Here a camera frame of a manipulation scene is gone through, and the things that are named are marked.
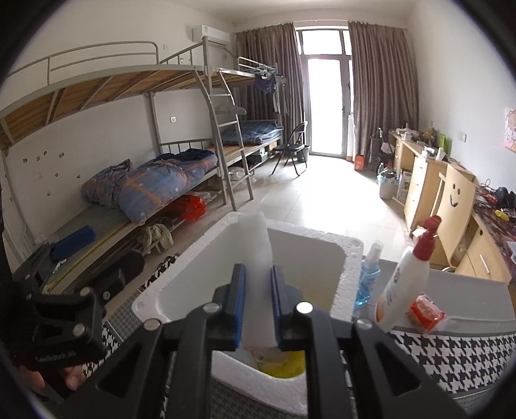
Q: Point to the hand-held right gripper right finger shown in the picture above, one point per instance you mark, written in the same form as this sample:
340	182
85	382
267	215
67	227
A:
276	310

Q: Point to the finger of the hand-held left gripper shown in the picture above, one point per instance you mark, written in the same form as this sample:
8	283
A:
94	297

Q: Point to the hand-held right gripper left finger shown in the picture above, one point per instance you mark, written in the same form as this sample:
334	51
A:
240	306

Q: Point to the white foam box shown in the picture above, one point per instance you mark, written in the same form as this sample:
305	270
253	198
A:
193	282

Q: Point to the yellow sponge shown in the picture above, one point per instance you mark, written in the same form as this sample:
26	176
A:
286	364

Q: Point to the person's left hand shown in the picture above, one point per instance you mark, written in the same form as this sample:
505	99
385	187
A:
74	376

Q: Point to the blue roll pillow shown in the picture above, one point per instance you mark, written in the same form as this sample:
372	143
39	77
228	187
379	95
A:
72	242

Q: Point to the beige cloth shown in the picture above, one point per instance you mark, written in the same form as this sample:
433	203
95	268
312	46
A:
155	237

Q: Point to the blue spray bottle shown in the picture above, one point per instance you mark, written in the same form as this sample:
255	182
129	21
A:
367	282

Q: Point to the red plastic bag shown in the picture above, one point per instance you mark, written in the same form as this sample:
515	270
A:
189	207

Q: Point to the white pump lotion bottle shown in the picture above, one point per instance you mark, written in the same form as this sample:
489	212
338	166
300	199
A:
403	282

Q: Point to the blue plaid quilt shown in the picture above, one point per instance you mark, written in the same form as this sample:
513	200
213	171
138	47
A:
161	181

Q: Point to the red snack packet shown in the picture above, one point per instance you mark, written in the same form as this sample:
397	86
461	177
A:
427	312

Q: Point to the white waste bin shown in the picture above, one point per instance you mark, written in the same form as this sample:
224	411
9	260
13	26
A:
387	183

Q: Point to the orange bag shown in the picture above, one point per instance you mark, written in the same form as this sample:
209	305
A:
360	163

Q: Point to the black folding chair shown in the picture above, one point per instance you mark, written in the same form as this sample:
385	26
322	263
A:
296	139

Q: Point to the houndstooth tablecloth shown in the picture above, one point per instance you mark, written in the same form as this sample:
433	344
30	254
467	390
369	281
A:
443	354

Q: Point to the long wooden desk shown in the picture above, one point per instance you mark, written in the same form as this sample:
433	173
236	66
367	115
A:
419	189

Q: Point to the wooden smiley face chair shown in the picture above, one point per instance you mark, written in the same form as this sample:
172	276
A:
455	201

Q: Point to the glass balcony door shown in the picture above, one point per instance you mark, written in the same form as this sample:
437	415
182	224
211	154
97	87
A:
326	100

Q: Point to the hanging dark clothes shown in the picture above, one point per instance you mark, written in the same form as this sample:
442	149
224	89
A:
266	83

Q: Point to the metal bunk bed with ladder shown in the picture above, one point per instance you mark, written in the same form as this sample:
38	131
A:
238	78

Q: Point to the small yellow item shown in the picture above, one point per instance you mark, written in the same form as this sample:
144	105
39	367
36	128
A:
502	214

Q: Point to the brown curtain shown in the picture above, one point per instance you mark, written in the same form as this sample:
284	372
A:
383	88
270	52

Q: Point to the black headphones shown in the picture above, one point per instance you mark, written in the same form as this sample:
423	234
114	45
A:
504	196

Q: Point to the white air conditioner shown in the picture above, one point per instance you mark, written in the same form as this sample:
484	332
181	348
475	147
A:
211	34

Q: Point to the wall poster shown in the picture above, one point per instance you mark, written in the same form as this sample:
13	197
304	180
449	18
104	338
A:
510	129

